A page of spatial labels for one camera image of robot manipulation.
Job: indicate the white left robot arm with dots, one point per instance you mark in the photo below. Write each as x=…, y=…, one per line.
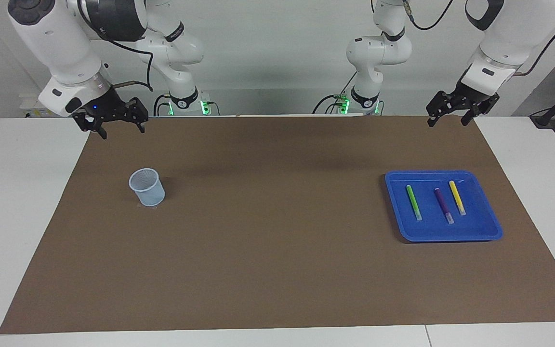
x=504, y=43

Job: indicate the purple marker pen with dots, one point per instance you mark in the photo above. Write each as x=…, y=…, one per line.
x=442, y=202

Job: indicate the green marker pen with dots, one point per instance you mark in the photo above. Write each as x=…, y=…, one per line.
x=413, y=200

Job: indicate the translucent pale blue cup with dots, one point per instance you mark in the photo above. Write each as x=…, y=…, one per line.
x=150, y=195

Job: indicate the yellow marker pen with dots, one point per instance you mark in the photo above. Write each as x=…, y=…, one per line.
x=456, y=195

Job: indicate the white wall socket box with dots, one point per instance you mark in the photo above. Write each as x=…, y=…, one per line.
x=29, y=106

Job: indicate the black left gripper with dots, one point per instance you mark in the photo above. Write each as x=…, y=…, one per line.
x=472, y=96

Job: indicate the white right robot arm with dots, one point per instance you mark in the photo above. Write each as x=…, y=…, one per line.
x=56, y=43

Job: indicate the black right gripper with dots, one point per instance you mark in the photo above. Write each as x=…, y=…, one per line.
x=104, y=106

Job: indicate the blue plastic tray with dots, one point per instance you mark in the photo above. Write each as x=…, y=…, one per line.
x=431, y=229

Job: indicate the brown table mat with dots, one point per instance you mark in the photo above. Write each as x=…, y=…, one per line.
x=277, y=270

